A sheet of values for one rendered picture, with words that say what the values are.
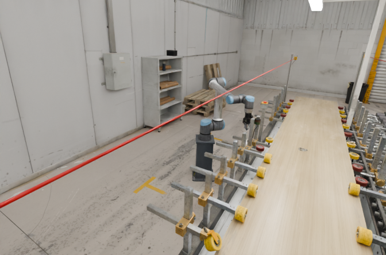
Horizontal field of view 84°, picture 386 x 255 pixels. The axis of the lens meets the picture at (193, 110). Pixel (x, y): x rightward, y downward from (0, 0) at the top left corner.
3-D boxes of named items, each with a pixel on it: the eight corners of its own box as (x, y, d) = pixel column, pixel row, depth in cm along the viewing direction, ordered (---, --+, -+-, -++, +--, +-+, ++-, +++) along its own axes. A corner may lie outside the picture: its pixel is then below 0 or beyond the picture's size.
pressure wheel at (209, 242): (210, 255, 108) (201, 241, 108) (216, 243, 114) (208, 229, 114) (218, 254, 105) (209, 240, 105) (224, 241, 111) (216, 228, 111)
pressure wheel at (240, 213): (239, 208, 133) (235, 220, 129) (238, 203, 128) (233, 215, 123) (249, 211, 130) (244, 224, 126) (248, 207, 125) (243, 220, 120)
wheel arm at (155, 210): (146, 209, 128) (146, 205, 127) (150, 207, 131) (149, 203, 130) (200, 238, 111) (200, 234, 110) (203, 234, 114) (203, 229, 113)
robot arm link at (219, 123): (209, 128, 308) (212, 76, 285) (220, 127, 314) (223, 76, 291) (213, 132, 294) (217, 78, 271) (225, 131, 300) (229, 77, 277)
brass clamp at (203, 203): (196, 204, 136) (197, 197, 134) (206, 192, 147) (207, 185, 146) (205, 207, 133) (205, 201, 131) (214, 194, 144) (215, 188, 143)
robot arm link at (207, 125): (198, 130, 302) (198, 118, 297) (209, 128, 308) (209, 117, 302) (202, 134, 288) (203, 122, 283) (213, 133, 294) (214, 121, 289)
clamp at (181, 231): (174, 232, 115) (174, 225, 114) (187, 216, 126) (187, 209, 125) (184, 238, 112) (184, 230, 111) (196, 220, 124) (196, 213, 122)
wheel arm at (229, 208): (170, 187, 149) (170, 182, 148) (173, 184, 152) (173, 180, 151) (240, 217, 125) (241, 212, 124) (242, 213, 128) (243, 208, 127)
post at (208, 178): (201, 231, 150) (205, 172, 135) (204, 227, 153) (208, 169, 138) (206, 233, 148) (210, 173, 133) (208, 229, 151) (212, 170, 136)
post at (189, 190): (182, 255, 128) (184, 188, 113) (185, 250, 131) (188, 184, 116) (188, 258, 126) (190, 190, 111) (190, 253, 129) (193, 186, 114)
